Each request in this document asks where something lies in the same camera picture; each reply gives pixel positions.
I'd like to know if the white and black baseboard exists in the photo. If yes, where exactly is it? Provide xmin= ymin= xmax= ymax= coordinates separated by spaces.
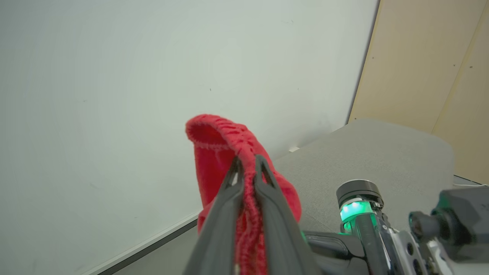
xmin=82 ymin=212 xmax=200 ymax=275

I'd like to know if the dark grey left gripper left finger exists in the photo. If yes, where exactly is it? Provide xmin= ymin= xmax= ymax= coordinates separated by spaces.
xmin=183 ymin=156 xmax=245 ymax=275

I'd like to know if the red knitted clothing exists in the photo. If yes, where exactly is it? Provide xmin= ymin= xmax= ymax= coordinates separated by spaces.
xmin=185 ymin=114 xmax=302 ymax=275

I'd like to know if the beige partition panel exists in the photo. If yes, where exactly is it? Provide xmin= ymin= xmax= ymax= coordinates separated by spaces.
xmin=346 ymin=0 xmax=489 ymax=184

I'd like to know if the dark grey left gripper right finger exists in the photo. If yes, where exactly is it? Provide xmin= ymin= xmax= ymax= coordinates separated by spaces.
xmin=254 ymin=154 xmax=322 ymax=275

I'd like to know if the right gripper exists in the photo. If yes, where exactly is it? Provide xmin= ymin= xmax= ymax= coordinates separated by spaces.
xmin=304 ymin=180 xmax=394 ymax=275

